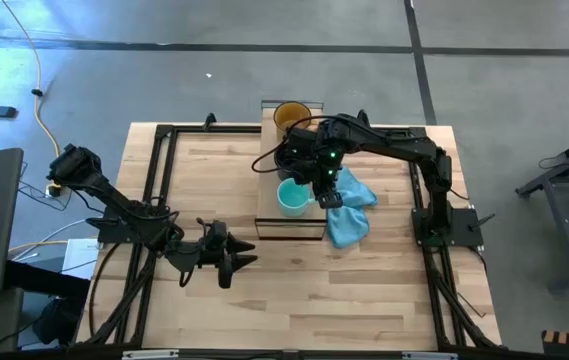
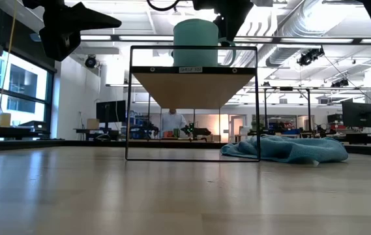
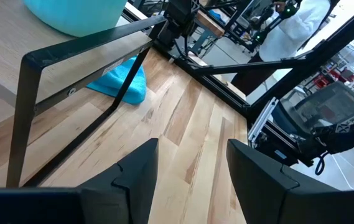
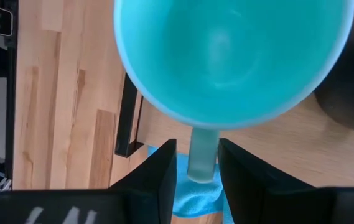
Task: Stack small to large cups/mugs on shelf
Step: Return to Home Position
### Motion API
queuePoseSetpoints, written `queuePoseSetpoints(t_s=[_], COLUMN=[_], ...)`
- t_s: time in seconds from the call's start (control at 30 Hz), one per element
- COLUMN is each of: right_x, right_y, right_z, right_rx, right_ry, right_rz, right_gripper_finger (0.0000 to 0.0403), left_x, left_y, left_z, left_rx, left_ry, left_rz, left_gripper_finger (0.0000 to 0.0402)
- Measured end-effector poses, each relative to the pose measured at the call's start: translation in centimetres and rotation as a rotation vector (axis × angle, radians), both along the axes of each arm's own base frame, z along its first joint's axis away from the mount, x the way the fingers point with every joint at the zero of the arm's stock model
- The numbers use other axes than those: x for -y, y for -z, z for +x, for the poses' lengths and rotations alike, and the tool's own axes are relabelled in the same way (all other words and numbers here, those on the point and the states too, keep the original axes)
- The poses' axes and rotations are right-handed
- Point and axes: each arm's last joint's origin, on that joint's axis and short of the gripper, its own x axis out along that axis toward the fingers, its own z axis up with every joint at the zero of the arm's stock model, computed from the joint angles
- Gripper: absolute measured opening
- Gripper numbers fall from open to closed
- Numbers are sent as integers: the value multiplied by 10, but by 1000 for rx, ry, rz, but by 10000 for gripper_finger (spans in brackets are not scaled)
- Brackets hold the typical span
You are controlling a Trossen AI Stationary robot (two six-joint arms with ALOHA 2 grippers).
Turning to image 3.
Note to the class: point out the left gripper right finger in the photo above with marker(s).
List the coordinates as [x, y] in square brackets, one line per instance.
[257, 186]

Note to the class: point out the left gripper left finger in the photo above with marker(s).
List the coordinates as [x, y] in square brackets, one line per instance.
[133, 186]

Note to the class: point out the teal plastic mug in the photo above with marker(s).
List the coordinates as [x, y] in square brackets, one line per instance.
[77, 15]

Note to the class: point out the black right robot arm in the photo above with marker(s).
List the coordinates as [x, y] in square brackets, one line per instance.
[176, 18]

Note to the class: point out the wooden shelf with black legs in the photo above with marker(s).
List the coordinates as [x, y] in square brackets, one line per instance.
[8, 46]

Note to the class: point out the blue microfibre cloth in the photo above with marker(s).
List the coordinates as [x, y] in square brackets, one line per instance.
[108, 82]

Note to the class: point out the grey office chair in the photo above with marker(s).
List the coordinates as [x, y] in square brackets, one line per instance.
[329, 105]

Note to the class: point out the red storage bins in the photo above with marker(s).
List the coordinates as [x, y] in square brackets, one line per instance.
[332, 77]

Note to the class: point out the person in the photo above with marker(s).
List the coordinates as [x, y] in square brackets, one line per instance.
[288, 34]

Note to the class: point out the wooden workbench with blue legs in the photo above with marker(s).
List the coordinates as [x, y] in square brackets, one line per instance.
[211, 26]

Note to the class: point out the black metal rig frame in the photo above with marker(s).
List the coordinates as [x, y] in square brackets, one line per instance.
[319, 56]

